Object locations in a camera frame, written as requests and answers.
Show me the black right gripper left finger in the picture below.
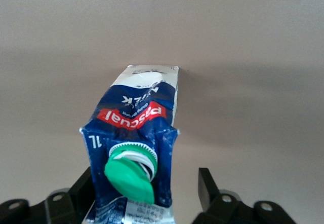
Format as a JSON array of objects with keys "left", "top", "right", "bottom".
[{"left": 0, "top": 167, "right": 96, "bottom": 224}]

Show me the blue milk carton green cap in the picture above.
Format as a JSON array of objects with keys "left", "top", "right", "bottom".
[{"left": 78, "top": 64, "right": 181, "bottom": 224}]

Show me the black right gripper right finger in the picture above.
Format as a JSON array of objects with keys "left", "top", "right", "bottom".
[{"left": 193, "top": 167, "right": 297, "bottom": 224}]

